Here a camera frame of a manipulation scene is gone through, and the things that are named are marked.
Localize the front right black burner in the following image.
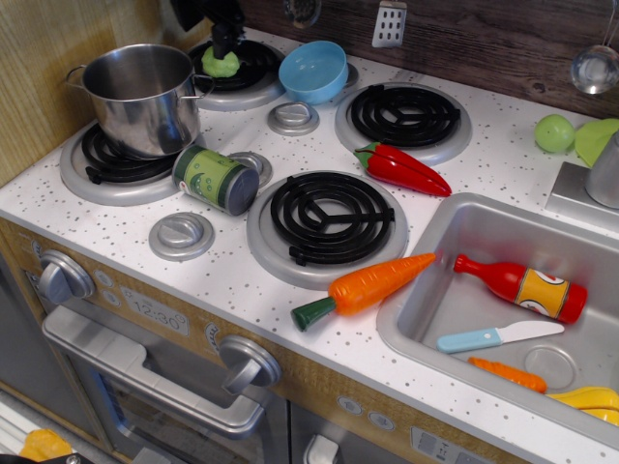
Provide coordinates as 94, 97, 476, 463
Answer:
247, 171, 408, 290

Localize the silver toy sink basin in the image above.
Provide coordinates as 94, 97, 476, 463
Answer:
377, 193, 618, 449

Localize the front silver stovetop knob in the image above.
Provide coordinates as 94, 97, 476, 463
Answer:
148, 212, 215, 262

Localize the light blue plastic bowl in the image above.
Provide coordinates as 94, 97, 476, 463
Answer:
279, 41, 348, 105

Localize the silver toy faucet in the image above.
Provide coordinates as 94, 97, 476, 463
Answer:
545, 132, 618, 232

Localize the black burner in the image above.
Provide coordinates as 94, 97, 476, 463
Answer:
335, 82, 473, 166
59, 123, 178, 207
198, 40, 285, 112
247, 171, 408, 290

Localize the silver oven dial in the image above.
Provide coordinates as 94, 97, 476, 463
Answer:
219, 334, 282, 395
39, 250, 96, 305

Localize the red toy chili pepper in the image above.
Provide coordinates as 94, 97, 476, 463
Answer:
353, 142, 452, 197

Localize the silver stovetop knob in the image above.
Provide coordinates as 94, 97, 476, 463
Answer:
148, 212, 215, 262
228, 152, 273, 189
267, 101, 320, 136

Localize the green toy lettuce leaf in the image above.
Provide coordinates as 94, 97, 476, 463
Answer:
574, 118, 619, 167

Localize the right silver oven dial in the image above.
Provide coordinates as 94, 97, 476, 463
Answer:
219, 334, 282, 395

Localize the left silver oven dial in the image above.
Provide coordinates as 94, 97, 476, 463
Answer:
39, 250, 96, 305

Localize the back silver stovetop knob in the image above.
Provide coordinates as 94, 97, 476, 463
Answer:
267, 101, 320, 136

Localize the stainless steel pot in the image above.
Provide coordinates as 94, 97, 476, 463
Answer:
65, 43, 215, 160

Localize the silver perforated skimmer spoon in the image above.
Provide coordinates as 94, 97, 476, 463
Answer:
283, 0, 322, 29

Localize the silver oven door handle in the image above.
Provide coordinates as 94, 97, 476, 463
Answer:
43, 306, 265, 440

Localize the back right black burner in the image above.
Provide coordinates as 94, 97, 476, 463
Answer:
335, 82, 473, 166

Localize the green toy apple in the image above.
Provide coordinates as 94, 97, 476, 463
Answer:
534, 114, 575, 153

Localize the red toy ketchup bottle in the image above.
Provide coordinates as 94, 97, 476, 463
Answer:
454, 254, 588, 324

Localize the light green toy broccoli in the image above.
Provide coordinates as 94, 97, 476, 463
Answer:
201, 46, 241, 78

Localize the silver hanging ladle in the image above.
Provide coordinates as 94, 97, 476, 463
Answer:
570, 0, 618, 95

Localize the yellow toy banana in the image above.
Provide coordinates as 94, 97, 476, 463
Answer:
548, 387, 618, 425

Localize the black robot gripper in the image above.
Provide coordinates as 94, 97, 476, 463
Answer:
170, 0, 245, 60

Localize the silver cabinet door handle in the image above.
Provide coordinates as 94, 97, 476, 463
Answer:
303, 434, 339, 464

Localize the middle silver stovetop knob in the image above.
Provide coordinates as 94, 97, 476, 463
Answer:
228, 152, 273, 189

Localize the blue handled toy knife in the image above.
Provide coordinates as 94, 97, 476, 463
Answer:
435, 321, 565, 354

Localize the small orange toy carrot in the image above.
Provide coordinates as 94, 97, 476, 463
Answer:
467, 357, 547, 393

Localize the oven clock display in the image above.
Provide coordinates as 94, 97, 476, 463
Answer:
120, 286, 190, 337

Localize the large orange toy carrot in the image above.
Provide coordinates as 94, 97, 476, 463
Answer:
291, 253, 436, 332

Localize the yellow object at bottom left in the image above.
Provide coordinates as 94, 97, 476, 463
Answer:
18, 429, 73, 462

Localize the back left black burner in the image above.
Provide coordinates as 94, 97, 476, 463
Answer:
198, 40, 285, 112

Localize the front left black burner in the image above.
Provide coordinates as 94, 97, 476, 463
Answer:
59, 123, 178, 207

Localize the green toy food can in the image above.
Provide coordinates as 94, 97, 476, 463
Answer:
172, 145, 259, 217

